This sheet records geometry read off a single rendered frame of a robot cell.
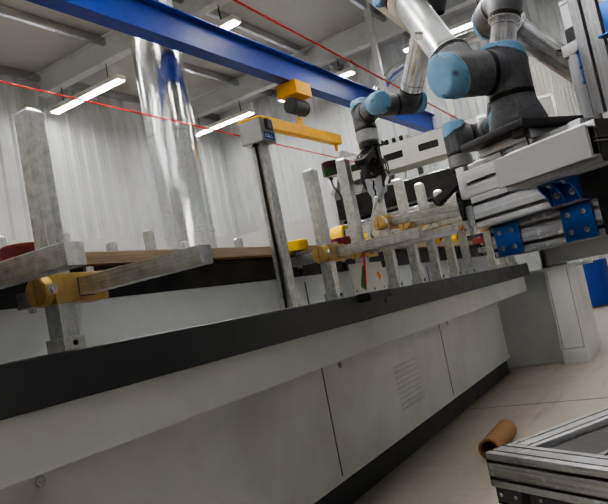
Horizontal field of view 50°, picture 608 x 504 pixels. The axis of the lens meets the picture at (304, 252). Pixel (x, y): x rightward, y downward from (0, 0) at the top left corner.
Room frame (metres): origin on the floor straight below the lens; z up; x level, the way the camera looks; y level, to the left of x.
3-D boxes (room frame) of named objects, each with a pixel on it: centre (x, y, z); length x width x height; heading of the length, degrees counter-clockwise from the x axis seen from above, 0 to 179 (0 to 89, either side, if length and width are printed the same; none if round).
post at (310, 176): (1.98, -0.06, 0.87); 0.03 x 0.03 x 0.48; 61
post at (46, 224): (1.11, 0.42, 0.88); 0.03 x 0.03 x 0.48; 61
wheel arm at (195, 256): (1.11, 0.34, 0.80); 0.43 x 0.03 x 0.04; 61
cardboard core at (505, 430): (2.66, -0.61, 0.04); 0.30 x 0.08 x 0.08; 151
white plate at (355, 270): (2.16, -0.19, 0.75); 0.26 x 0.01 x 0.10; 151
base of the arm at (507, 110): (1.69, -0.61, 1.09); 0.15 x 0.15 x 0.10
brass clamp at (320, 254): (2.00, -0.08, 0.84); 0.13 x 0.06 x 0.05; 151
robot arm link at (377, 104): (2.14, -0.34, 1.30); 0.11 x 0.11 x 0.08; 19
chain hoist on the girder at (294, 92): (7.28, -0.24, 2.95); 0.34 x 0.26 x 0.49; 148
